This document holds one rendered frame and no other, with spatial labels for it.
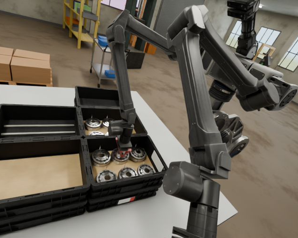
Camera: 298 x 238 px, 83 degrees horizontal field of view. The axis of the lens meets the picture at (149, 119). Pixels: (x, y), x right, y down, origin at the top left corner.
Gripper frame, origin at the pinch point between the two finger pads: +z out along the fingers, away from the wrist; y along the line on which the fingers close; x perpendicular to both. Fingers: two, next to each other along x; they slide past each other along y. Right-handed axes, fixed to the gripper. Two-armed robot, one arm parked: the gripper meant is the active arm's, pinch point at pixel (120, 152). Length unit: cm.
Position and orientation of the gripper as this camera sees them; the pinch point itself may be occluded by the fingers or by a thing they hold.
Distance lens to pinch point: 99.5
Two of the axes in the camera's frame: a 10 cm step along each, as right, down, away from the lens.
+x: 9.0, 0.4, 4.4
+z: -2.9, 8.1, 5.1
